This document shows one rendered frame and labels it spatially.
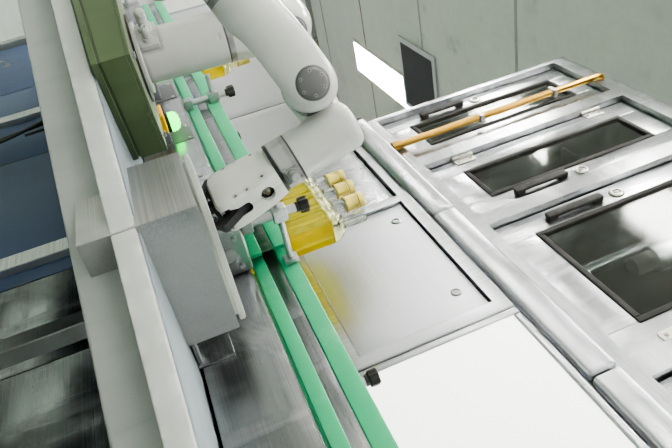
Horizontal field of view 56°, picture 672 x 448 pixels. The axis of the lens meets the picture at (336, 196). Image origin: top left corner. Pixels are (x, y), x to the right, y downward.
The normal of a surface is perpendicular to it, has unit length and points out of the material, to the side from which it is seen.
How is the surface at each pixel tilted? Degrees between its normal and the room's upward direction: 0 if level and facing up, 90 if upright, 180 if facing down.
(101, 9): 90
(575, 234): 90
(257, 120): 90
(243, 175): 106
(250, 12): 111
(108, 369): 90
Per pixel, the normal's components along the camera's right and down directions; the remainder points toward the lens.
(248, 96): 0.35, 0.47
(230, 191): -0.41, -0.63
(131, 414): -0.02, -0.56
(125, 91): 0.39, 0.76
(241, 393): -0.17, -0.82
